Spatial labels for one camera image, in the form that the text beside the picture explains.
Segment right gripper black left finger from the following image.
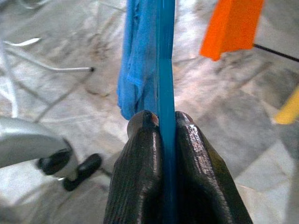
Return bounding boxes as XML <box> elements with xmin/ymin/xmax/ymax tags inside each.
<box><xmin>102</xmin><ymin>109</ymin><xmax>164</xmax><ymax>224</ymax></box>

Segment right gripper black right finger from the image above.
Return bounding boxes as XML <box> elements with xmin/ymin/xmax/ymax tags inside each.
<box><xmin>174</xmin><ymin>110</ymin><xmax>255</xmax><ymax>224</ymax></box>

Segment blue plastic hanger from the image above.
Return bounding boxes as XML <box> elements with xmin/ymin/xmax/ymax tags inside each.
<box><xmin>154</xmin><ymin>0</ymin><xmax>176</xmax><ymax>224</ymax></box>

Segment blue shirt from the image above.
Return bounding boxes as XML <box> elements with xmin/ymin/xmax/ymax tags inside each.
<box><xmin>116</xmin><ymin>0</ymin><xmax>162</xmax><ymax>121</ymax></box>

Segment pale grey folding table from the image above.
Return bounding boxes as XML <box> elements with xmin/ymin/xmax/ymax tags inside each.
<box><xmin>0</xmin><ymin>36</ymin><xmax>96</xmax><ymax>119</ymax></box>

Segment yellow shirt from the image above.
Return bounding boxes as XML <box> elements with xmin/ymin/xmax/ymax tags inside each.
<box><xmin>271</xmin><ymin>86</ymin><xmax>299</xmax><ymax>126</ymax></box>

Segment black metal drying rack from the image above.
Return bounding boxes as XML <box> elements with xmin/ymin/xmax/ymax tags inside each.
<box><xmin>253</xmin><ymin>42</ymin><xmax>299</xmax><ymax>61</ymax></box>

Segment orange shirt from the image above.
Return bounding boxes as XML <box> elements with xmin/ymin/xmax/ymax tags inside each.
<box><xmin>199</xmin><ymin>0</ymin><xmax>266</xmax><ymax>62</ymax></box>

